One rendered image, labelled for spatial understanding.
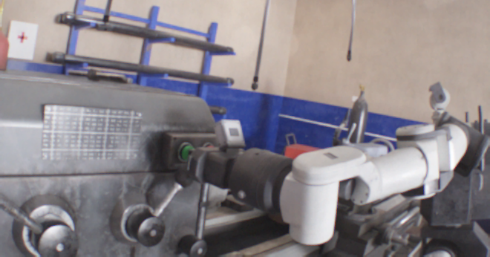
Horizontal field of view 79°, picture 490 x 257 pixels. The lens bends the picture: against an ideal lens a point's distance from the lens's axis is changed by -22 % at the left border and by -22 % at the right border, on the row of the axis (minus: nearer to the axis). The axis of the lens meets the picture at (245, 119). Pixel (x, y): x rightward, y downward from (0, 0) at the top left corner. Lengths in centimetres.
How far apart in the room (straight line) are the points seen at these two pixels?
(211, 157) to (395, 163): 29
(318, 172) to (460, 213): 71
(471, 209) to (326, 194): 69
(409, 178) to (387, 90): 508
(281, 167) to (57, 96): 37
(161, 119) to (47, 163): 24
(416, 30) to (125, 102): 526
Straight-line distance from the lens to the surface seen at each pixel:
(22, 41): 377
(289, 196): 50
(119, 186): 65
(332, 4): 636
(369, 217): 153
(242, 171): 54
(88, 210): 63
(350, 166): 49
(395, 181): 57
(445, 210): 110
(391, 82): 564
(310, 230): 51
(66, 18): 365
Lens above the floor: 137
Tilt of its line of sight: 5 degrees down
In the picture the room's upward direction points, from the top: 9 degrees clockwise
